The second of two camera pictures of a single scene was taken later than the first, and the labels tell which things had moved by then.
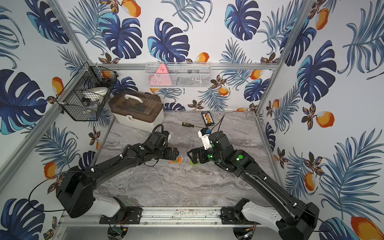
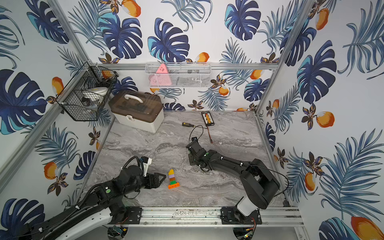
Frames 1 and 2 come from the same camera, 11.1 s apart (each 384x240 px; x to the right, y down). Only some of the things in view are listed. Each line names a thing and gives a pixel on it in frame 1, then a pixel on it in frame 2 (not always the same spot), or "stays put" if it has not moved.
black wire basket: (87, 91) stays put
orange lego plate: (179, 161) to (173, 185)
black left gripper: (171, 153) to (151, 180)
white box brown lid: (138, 110) stays put
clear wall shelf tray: (179, 75) stays put
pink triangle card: (160, 78) stays put
